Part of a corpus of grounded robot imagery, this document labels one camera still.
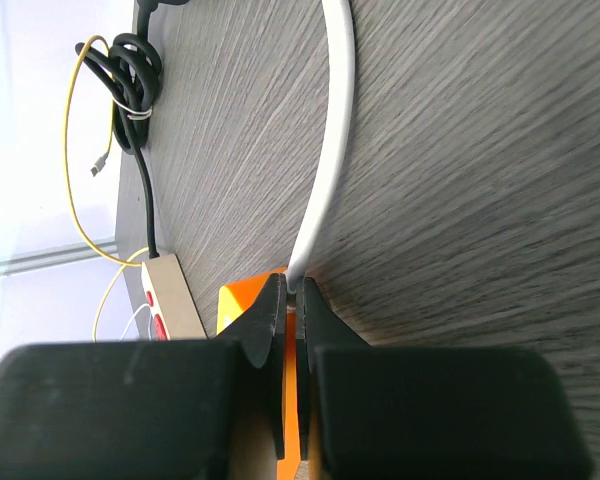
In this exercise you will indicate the orange power strip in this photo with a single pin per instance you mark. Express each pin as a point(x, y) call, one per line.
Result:
point(277, 427)

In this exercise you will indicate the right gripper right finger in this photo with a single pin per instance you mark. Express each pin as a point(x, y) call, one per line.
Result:
point(371, 412)

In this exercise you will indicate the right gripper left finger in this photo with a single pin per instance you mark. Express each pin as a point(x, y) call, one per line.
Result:
point(119, 410)

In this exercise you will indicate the beige red power strip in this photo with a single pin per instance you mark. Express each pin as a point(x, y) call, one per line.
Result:
point(172, 308)

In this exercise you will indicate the left aluminium frame post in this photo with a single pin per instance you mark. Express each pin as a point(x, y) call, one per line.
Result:
point(46, 258)

